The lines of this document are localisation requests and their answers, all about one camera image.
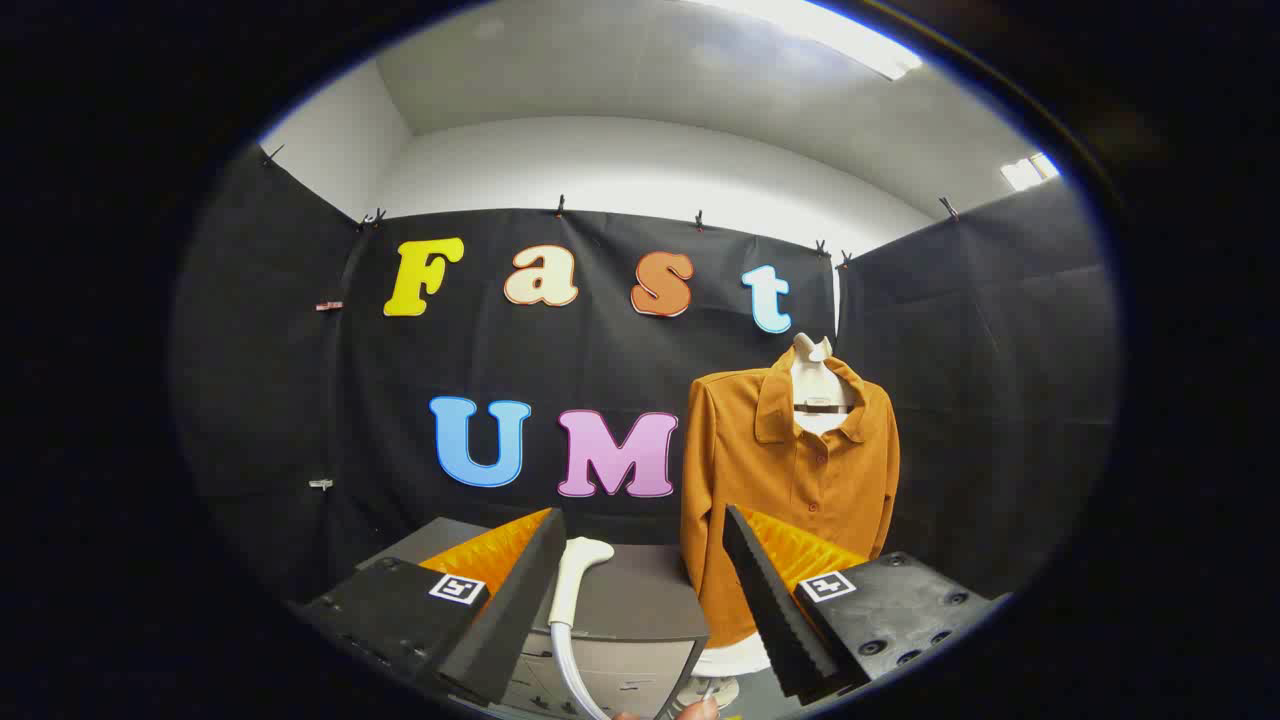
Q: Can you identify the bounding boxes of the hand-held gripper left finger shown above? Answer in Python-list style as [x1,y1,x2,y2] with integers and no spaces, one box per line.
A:
[290,507,568,707]

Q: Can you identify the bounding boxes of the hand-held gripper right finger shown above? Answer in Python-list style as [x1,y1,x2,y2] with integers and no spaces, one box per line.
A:
[722,504,1011,701]

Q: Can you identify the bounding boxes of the orange button-up shirt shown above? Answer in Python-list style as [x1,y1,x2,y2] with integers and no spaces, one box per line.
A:
[680,347,901,649]

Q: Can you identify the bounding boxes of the grey drawer cabinet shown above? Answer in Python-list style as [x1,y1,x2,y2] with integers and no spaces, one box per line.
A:
[357,517,711,720]

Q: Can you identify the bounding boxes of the white mannequin torso stand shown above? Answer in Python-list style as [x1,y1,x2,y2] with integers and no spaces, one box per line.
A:
[676,333,861,711]

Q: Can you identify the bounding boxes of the row of black cloth clips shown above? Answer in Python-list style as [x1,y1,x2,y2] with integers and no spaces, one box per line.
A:
[262,145,959,271]

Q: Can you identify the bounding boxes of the small ceiling light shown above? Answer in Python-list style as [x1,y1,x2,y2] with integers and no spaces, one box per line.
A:
[1000,152,1061,191]

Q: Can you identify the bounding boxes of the long ceiling light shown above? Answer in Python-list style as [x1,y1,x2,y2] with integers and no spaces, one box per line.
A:
[690,0,923,81]

